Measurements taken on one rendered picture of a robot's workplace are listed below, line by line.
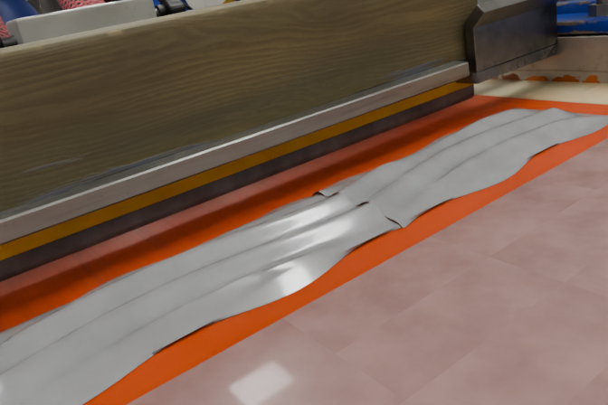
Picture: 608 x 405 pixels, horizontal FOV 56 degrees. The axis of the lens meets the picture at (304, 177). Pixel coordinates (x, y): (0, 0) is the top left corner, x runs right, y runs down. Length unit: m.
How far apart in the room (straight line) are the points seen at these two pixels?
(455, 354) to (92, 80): 0.19
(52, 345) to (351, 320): 0.10
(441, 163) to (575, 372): 0.16
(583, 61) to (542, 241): 0.26
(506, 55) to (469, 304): 0.26
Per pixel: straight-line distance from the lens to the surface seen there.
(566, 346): 0.18
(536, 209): 0.26
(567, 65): 0.49
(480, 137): 0.34
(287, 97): 0.32
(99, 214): 0.30
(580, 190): 0.28
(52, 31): 0.56
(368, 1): 0.35
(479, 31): 0.41
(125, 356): 0.21
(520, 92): 0.47
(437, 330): 0.19
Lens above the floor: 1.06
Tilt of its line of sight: 19 degrees down
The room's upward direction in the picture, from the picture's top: 11 degrees counter-clockwise
